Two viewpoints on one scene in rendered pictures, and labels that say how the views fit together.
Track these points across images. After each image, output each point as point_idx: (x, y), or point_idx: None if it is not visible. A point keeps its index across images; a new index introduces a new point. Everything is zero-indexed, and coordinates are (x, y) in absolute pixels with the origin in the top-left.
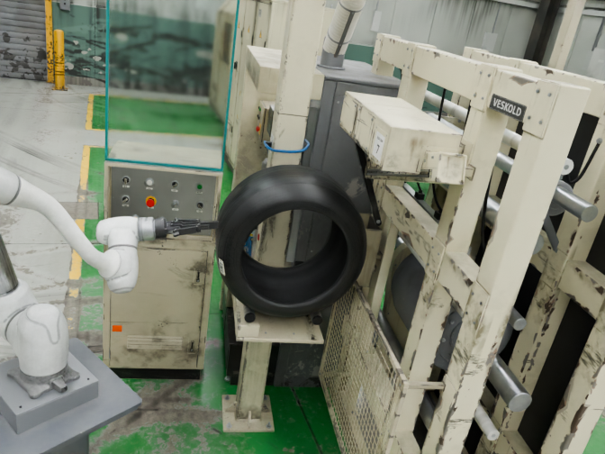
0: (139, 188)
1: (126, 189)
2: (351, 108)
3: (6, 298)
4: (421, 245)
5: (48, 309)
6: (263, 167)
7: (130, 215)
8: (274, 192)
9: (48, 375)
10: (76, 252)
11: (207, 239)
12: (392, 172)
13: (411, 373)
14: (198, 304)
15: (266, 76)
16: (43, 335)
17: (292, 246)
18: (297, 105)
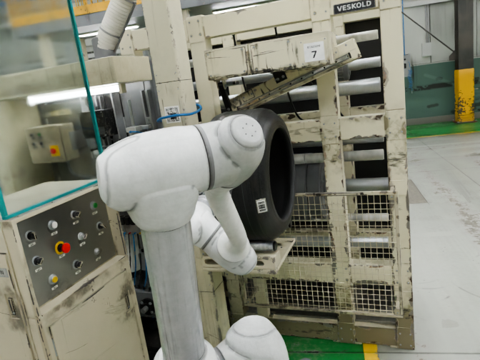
0: (46, 238)
1: (33, 248)
2: (231, 55)
3: (209, 351)
4: (305, 133)
5: (251, 320)
6: None
7: (47, 278)
8: (262, 121)
9: None
10: (238, 236)
11: (118, 257)
12: (288, 84)
13: (346, 214)
14: (136, 331)
15: (118, 65)
16: (282, 338)
17: None
18: (186, 70)
